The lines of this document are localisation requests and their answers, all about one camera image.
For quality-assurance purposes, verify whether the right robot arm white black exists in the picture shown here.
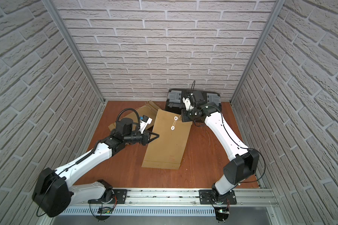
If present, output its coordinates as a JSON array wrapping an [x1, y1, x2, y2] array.
[[181, 98, 261, 202]]

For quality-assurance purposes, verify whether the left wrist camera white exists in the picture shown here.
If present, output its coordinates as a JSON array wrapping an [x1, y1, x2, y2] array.
[[140, 115, 152, 134]]

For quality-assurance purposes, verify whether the right aluminium corner post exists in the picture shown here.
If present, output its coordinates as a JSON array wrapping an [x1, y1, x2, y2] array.
[[230, 0, 285, 104]]

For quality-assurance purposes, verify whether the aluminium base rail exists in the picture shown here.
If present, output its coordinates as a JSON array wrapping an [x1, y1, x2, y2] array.
[[114, 188, 279, 208]]

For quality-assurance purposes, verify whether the left aluminium corner post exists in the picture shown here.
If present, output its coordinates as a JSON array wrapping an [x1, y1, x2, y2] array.
[[42, 0, 105, 104]]

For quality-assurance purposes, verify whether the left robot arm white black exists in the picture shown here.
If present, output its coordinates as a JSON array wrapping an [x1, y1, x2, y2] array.
[[32, 108, 159, 217]]

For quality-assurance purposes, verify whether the brown kraft file bag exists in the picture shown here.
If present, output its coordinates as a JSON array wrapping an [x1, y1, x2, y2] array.
[[108, 101, 161, 131], [142, 110, 192, 170]]

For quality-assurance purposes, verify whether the white closure string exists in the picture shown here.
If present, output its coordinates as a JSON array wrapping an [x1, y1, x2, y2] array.
[[170, 113, 185, 131]]

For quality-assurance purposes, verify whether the black grey plastic toolbox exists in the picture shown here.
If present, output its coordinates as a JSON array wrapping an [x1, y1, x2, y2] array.
[[165, 89, 222, 114]]

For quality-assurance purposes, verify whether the aluminium corner post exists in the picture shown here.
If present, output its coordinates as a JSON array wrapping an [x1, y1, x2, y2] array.
[[42, 0, 105, 104], [230, 0, 285, 104]]

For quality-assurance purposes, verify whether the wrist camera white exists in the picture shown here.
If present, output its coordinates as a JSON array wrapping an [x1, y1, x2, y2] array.
[[140, 115, 152, 134], [183, 96, 193, 111]]

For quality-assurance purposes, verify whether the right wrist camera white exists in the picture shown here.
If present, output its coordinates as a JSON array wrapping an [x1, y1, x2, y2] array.
[[183, 96, 193, 111]]

